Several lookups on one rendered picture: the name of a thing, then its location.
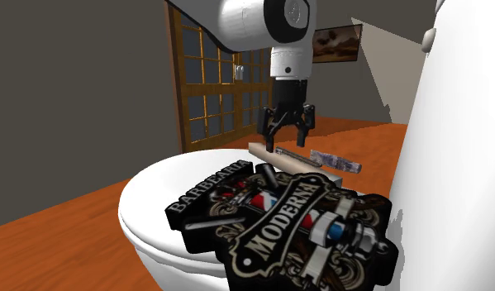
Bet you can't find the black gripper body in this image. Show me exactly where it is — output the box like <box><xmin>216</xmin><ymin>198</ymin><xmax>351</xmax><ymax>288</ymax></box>
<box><xmin>272</xmin><ymin>77</ymin><xmax>309</xmax><ymax>118</ymax></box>

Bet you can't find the wooden door with glass panes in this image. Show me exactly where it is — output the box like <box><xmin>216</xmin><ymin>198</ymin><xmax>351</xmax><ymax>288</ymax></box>
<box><xmin>164</xmin><ymin>0</ymin><xmax>274</xmax><ymax>154</ymax></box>

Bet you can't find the dark framed wall picture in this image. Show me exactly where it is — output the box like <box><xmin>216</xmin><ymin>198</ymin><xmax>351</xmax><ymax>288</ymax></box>
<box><xmin>312</xmin><ymin>23</ymin><xmax>364</xmax><ymax>64</ymax></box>

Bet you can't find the grey marbled flat bar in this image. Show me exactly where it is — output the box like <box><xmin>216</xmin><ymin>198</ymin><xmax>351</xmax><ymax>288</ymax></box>
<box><xmin>309</xmin><ymin>149</ymin><xmax>364</xmax><ymax>174</ymax></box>

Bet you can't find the black barber shop sign plaque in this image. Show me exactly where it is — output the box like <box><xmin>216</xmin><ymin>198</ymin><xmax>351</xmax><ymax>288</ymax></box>
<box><xmin>164</xmin><ymin>160</ymin><xmax>400</xmax><ymax>291</ymax></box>

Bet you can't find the thin grey metal rod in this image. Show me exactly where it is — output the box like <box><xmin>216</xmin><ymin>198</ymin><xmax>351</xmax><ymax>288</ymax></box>
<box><xmin>274</xmin><ymin>146</ymin><xmax>324</xmax><ymax>169</ymax></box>

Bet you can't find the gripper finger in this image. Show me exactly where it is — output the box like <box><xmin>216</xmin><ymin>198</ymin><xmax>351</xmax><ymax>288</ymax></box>
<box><xmin>291</xmin><ymin>103</ymin><xmax>317</xmax><ymax>149</ymax></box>
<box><xmin>256</xmin><ymin>106</ymin><xmax>292</xmax><ymax>154</ymax></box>

